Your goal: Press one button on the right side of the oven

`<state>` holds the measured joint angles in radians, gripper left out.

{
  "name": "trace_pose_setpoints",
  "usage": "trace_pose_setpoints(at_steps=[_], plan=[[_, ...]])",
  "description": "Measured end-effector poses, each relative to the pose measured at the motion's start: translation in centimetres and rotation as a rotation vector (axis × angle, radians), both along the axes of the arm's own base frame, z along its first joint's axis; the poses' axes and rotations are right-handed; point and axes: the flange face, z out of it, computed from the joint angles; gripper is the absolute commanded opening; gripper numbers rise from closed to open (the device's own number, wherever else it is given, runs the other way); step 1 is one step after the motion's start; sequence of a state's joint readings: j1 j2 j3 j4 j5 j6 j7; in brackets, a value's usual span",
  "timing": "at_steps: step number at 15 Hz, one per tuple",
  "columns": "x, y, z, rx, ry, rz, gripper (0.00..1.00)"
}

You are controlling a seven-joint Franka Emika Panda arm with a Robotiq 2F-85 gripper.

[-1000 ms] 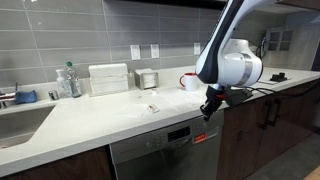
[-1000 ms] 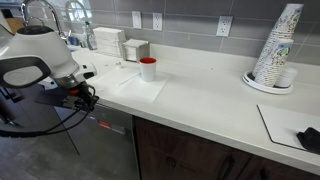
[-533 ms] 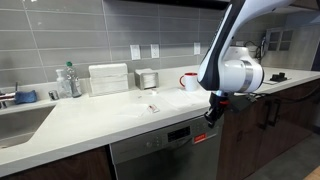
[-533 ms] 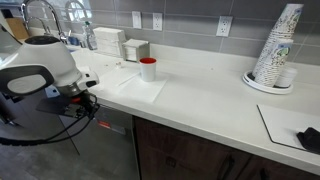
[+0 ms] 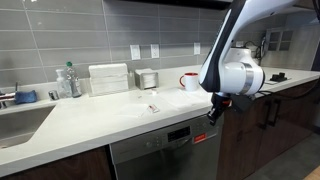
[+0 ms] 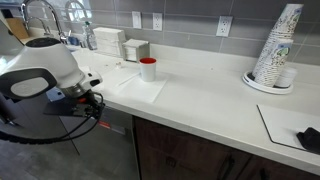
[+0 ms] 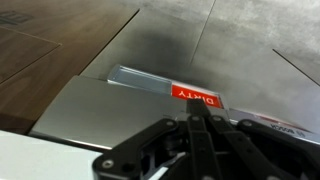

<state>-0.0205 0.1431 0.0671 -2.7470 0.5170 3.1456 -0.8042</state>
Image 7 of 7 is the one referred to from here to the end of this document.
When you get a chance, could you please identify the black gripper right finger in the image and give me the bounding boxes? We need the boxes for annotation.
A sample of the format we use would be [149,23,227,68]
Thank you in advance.
[198,98,320,180]

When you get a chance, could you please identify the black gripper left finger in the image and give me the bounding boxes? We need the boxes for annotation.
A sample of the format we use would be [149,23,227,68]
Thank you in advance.
[92,98,222,180]

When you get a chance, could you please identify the stainless steel dishwasher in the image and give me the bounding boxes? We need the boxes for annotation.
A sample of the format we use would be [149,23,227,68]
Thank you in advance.
[29,74,320,150]

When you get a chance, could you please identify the red dirty magnet sign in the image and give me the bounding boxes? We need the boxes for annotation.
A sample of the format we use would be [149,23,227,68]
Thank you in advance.
[107,63,230,112]

